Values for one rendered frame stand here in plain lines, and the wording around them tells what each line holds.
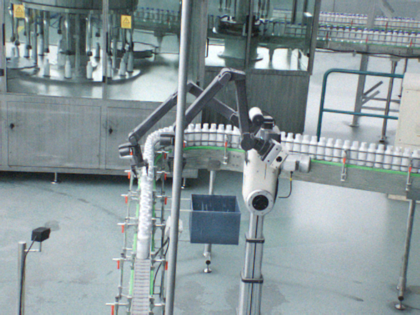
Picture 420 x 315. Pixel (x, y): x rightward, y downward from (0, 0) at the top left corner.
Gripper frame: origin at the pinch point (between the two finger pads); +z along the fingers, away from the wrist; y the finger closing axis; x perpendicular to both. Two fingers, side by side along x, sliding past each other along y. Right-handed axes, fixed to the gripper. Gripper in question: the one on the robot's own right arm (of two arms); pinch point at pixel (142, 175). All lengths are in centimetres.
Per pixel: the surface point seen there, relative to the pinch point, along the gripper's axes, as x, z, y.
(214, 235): -10, 52, -35
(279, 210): -262, 150, -98
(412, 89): -308, 70, -246
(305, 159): -103, 47, -111
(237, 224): -10, 47, -51
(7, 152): -305, 52, 147
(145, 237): 74, 9, -2
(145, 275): 92, 21, 1
